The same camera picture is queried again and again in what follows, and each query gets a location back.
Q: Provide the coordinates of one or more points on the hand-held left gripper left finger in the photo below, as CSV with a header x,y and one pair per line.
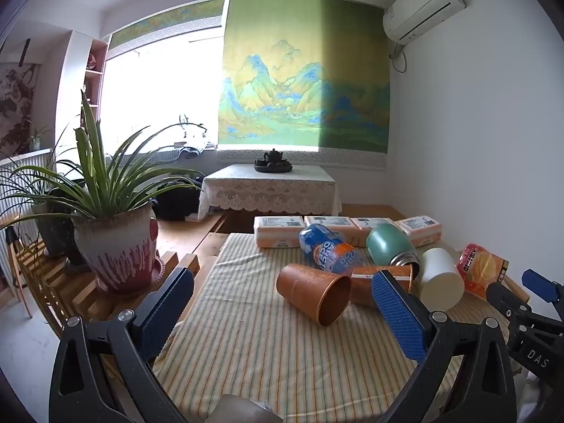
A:
x,y
165,313

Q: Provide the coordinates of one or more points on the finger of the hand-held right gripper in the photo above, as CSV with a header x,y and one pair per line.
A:
x,y
538,285
502,296

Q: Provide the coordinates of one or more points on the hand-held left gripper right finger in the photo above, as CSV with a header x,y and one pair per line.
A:
x,y
398,313

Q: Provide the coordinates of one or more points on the plain copper cup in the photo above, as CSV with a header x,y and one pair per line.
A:
x,y
315,293

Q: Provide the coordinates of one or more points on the labelled copper cup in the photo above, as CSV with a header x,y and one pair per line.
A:
x,y
363,288

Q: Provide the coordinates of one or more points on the white cup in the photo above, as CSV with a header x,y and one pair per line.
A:
x,y
440,280

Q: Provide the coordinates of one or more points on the green insulated cup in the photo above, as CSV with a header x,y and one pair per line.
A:
x,y
387,242

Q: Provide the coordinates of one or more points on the red chips packet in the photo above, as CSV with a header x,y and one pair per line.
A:
x,y
482,268

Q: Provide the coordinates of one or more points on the white cloth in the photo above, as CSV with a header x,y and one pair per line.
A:
x,y
528,398

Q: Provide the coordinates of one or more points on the plant in red white pot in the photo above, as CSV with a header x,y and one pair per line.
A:
x,y
116,246

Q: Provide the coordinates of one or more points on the orange tissue pack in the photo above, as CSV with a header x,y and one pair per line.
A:
x,y
328,222
277,229
370,224
421,227

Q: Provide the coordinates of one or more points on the blue orange snack packet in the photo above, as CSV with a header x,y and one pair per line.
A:
x,y
330,249

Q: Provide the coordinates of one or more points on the wooden slatted plant rack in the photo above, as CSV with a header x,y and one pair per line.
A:
x,y
66,293

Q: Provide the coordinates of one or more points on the striped tablecloth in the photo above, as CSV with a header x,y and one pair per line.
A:
x,y
264,343

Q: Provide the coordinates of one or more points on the black bag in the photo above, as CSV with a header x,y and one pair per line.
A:
x,y
176,200

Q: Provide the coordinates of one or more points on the grey rounded object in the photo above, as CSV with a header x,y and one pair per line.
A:
x,y
244,409

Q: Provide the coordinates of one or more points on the plant in dark pot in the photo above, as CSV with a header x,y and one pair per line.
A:
x,y
55,229

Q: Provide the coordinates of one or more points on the wooden chair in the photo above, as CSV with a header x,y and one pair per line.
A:
x,y
13,268

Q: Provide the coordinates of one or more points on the low table with lace cloth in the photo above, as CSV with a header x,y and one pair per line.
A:
x,y
268,187

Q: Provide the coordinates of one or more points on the grey folded cloth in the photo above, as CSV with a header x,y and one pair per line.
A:
x,y
194,149

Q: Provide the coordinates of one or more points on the black teapot set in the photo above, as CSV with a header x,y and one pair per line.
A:
x,y
273,161

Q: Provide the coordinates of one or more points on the orchid plant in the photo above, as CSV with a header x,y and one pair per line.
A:
x,y
191,125

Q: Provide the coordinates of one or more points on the landscape painting roller blind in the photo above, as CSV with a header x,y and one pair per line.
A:
x,y
304,79

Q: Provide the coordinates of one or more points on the white bookshelf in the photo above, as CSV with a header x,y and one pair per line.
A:
x,y
90,70

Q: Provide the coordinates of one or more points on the narrow landscape roller blind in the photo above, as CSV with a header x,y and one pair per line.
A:
x,y
163,20

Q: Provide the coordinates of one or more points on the white air conditioner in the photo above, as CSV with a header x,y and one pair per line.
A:
x,y
421,6

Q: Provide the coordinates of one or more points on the ink painting wall hanging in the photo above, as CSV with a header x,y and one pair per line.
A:
x,y
15,105

